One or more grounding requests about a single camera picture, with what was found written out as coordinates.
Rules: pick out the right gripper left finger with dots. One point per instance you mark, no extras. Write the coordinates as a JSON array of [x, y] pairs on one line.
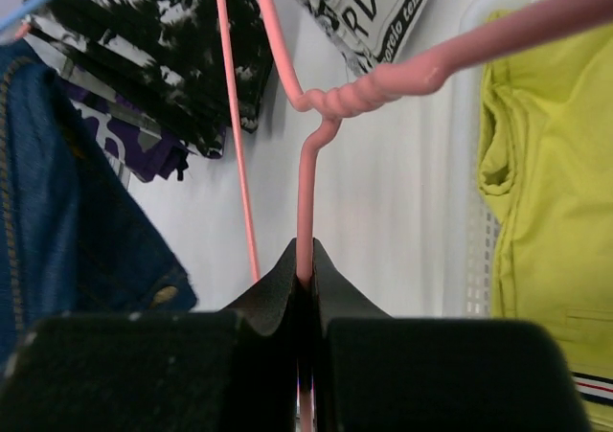
[[230, 370]]

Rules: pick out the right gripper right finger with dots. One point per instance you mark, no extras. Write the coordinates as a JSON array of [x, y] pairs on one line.
[[376, 372]]

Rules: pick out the navy blue trousers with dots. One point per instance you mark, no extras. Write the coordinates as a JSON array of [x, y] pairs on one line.
[[72, 237]]

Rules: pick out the yellow-green trousers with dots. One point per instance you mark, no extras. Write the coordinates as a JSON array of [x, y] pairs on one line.
[[544, 168]]

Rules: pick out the pink wire hanger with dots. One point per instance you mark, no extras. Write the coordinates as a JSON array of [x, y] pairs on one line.
[[537, 24]]

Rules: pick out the black white floral trousers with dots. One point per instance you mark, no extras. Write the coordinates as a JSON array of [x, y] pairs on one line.
[[163, 56]]

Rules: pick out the white newspaper print trousers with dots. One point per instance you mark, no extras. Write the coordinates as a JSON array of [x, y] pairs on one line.
[[366, 32]]

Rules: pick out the white plastic basket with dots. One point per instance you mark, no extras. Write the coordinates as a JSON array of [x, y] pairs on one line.
[[471, 229]]

